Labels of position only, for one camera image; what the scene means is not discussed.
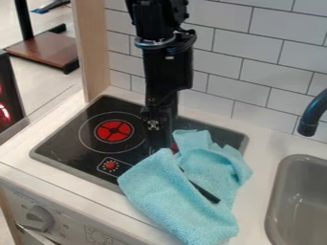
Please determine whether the toy stove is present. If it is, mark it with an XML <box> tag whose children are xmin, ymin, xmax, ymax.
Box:
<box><xmin>28</xmin><ymin>94</ymin><xmax>251</xmax><ymax>196</ymax></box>

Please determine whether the tap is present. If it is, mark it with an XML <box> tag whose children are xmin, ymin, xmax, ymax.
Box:
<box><xmin>295</xmin><ymin>88</ymin><xmax>327</xmax><ymax>138</ymax></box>

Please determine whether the brown wooden stand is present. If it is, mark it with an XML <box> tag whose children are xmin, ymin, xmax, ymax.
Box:
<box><xmin>5</xmin><ymin>0</ymin><xmax>81</xmax><ymax>76</ymax></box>

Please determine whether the light blue cloth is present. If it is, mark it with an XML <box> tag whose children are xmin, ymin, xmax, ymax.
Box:
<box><xmin>116</xmin><ymin>128</ymin><xmax>256</xmax><ymax>245</ymax></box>

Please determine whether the toy sink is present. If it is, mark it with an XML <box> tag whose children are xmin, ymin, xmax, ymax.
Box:
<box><xmin>263</xmin><ymin>153</ymin><xmax>327</xmax><ymax>245</ymax></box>

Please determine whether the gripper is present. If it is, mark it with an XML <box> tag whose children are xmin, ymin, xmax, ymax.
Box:
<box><xmin>139</xmin><ymin>44</ymin><xmax>197</xmax><ymax>154</ymax></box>

